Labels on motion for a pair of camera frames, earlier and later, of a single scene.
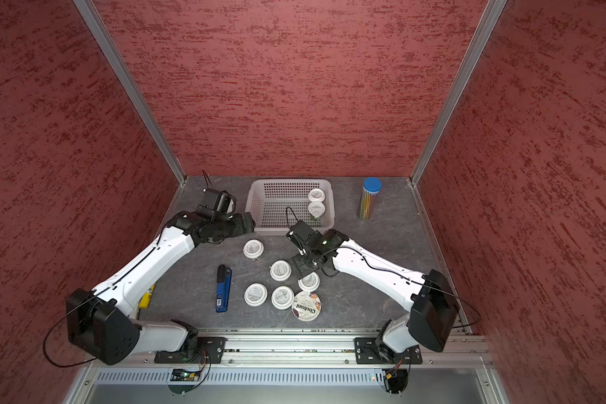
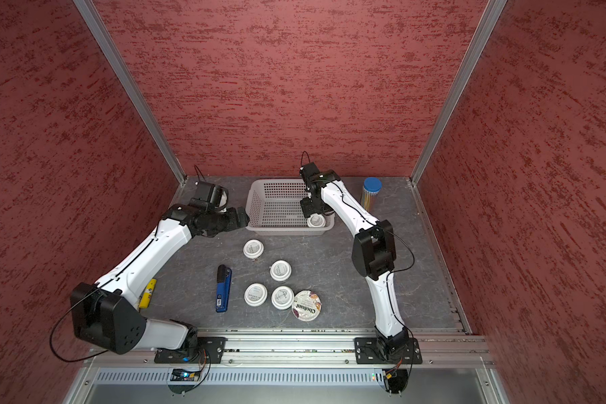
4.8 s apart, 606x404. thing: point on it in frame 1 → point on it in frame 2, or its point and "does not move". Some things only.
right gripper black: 302,266 → 309,208
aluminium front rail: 319,351 does not move
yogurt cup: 282,297 does not move
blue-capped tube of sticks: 371,186 does not move
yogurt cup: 280,270 does not move
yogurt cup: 310,282 → 316,220
